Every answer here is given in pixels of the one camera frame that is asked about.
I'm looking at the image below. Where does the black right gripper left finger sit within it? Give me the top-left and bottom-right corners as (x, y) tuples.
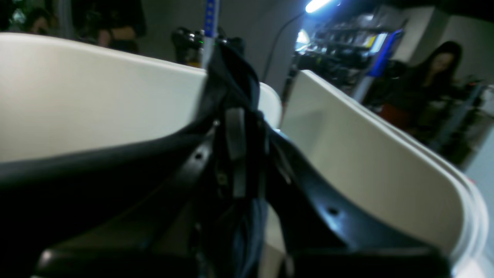
(35, 124), (220, 278)

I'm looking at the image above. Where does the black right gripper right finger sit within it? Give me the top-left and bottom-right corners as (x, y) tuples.
(266, 131), (452, 278)

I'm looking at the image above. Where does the black t-shirt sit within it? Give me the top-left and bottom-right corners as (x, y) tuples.
(198, 44), (269, 278)

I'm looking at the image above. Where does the seated person dark hair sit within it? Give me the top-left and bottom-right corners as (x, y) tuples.
(377, 41), (463, 132)

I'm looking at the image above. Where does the white plastic bin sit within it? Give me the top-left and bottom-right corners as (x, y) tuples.
(1, 33), (489, 278)

